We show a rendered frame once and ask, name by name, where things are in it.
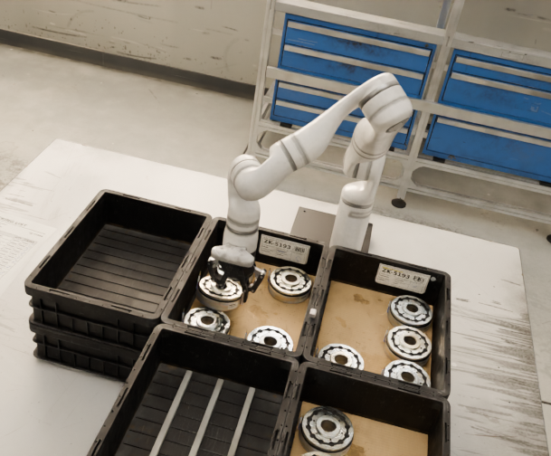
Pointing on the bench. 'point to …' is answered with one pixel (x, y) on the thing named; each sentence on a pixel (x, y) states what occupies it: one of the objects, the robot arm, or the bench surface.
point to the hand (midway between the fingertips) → (232, 293)
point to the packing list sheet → (3, 250)
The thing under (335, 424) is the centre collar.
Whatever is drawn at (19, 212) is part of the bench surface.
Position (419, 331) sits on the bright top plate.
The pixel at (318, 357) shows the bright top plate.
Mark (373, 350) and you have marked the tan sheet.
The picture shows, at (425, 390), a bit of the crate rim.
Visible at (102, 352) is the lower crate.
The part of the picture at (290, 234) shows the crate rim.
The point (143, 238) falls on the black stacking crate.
